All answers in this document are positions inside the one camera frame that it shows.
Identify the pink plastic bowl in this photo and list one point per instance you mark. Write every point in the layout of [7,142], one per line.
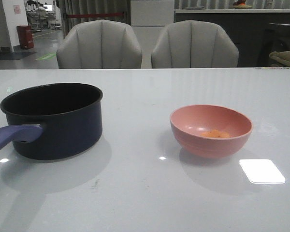
[188,122]

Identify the beige upholstered chair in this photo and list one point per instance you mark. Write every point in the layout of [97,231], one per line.
[194,44]
[100,44]

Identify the beige cushion at right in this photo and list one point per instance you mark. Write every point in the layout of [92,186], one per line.
[282,58]

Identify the left beige upholstered chair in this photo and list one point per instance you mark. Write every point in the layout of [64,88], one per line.
[100,44]

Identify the right beige upholstered chair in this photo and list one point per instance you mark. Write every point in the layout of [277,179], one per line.
[194,44]

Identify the orange ham pieces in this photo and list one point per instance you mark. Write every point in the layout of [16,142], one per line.
[215,134]

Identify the red trash bin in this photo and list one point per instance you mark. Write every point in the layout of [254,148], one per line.
[25,36]

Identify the fruit plate on counter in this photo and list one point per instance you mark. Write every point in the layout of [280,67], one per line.
[241,4]

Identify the red barrier belt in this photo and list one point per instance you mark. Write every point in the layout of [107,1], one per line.
[94,15]

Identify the dark side table right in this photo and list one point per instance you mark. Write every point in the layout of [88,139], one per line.
[276,38]

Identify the dark blue saucepan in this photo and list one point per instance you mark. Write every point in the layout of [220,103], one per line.
[53,121]

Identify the white cabinet in background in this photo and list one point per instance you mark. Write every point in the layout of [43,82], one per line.
[151,12]

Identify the dark counter with white top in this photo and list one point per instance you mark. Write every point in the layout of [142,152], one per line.
[250,29]

